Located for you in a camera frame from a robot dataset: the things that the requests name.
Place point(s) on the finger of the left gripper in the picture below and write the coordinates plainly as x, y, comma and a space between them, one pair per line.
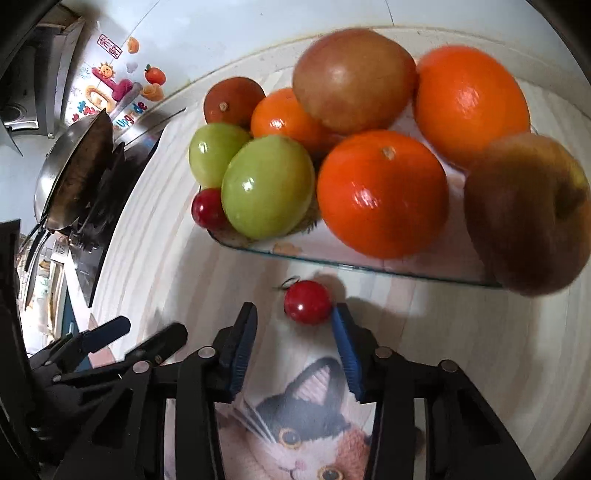
68, 352
154, 351

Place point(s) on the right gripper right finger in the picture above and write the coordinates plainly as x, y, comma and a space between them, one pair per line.
376, 374

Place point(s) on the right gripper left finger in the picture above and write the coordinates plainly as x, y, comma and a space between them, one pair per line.
212, 374

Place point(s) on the red cherry tomato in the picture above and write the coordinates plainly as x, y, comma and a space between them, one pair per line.
207, 211
306, 302

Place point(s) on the small red-yellow apple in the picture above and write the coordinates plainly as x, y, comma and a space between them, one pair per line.
527, 211

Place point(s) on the dark brown-orange round orange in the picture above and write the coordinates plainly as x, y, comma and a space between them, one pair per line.
232, 101

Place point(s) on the striped cat tablecloth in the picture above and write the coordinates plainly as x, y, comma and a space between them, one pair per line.
530, 357

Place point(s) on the black gas stove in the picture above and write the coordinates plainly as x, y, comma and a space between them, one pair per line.
91, 235

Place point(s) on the glass floral fruit plate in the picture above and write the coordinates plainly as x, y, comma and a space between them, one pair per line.
451, 258

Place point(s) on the steel wok pan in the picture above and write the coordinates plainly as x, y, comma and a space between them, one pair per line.
69, 175

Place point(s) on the bright orange mandarin front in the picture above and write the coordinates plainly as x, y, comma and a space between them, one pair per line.
383, 194

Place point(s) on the bright orange mandarin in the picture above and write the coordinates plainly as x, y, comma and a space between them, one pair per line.
383, 194
466, 99

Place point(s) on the green tomato right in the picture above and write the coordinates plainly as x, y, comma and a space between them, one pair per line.
268, 187

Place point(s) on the green tomato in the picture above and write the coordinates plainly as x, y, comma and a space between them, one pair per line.
211, 149
268, 187

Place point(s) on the green tomato left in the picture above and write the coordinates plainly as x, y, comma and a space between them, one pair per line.
211, 149

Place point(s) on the small orange mandarin middle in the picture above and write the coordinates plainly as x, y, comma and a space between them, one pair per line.
281, 114

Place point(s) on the bright orange mandarin back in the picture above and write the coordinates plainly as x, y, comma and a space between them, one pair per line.
466, 99

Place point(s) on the large dark red apple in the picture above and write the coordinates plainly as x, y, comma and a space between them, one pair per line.
355, 80

